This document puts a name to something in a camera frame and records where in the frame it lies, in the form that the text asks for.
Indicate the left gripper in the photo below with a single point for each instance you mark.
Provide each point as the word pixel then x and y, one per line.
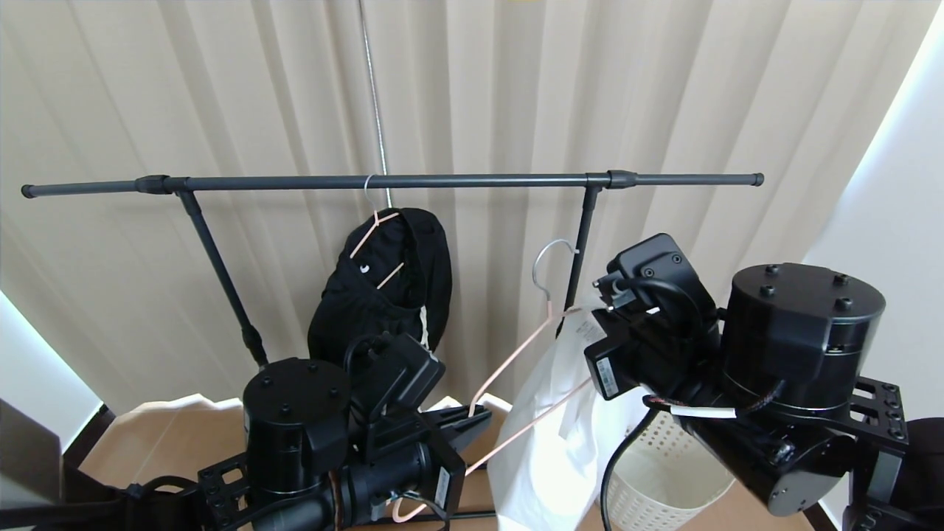
pixel 413 479

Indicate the black clothes rack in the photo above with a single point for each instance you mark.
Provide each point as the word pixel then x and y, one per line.
pixel 295 181

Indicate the pink clothes hanger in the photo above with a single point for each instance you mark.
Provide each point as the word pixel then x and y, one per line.
pixel 366 236
pixel 509 361

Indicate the beige curtain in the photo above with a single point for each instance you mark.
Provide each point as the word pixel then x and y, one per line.
pixel 664 74

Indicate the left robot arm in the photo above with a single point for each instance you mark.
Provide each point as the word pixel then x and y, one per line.
pixel 295 413

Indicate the white garment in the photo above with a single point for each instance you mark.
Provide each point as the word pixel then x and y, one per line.
pixel 546 442

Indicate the black shorts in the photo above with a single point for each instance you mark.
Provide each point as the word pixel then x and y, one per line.
pixel 354 317

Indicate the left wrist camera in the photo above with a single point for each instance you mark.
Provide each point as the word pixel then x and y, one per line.
pixel 402 376

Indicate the white laundry basket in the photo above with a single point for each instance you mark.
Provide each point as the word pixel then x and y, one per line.
pixel 664 479

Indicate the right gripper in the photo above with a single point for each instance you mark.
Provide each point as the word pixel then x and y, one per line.
pixel 767 464

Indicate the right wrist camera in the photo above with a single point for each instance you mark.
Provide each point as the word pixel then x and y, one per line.
pixel 656 273

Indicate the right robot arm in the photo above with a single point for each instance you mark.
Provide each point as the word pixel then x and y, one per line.
pixel 796 324

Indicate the silver curtain wand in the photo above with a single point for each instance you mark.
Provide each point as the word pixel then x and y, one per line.
pixel 375 96

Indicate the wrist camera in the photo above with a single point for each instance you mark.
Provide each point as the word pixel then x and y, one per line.
pixel 656 273
pixel 402 376

